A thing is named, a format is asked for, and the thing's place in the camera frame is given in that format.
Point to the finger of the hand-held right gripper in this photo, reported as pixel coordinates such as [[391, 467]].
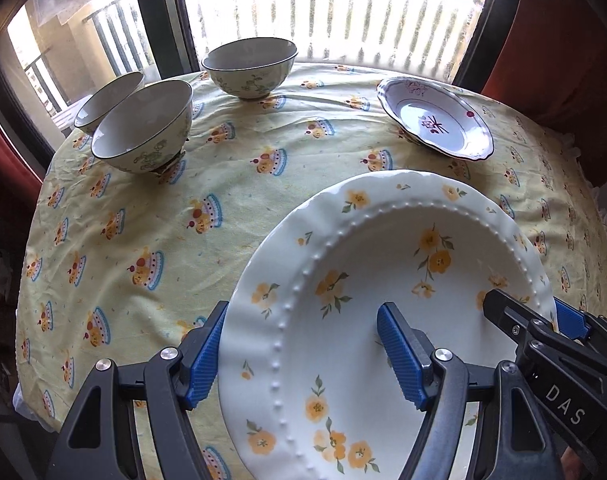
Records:
[[508, 310], [573, 321]]

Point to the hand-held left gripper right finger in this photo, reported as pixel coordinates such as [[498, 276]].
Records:
[[401, 360]]

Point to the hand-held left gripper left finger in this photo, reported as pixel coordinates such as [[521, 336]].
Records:
[[206, 355]]

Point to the yellow floral white plate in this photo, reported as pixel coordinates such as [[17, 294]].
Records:
[[373, 270]]

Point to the red patterned white plate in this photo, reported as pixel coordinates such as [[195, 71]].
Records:
[[433, 115]]

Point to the floral ceramic bowl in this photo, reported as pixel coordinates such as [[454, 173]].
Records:
[[103, 102], [251, 67], [138, 125]]

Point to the yellow cake print tablecloth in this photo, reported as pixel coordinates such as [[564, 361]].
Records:
[[208, 270]]

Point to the dark furniture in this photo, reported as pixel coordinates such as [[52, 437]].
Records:
[[1, 310]]

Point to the red curtain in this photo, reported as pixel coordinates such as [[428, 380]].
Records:
[[3, 160], [558, 60]]

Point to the white plastic chair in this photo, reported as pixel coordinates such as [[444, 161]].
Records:
[[66, 120]]

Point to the metal balcony railing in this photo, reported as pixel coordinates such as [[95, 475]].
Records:
[[118, 35], [333, 20]]

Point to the hanging white cloth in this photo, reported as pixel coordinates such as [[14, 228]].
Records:
[[73, 0]]

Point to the dark window frame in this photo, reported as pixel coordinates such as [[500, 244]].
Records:
[[156, 10]]

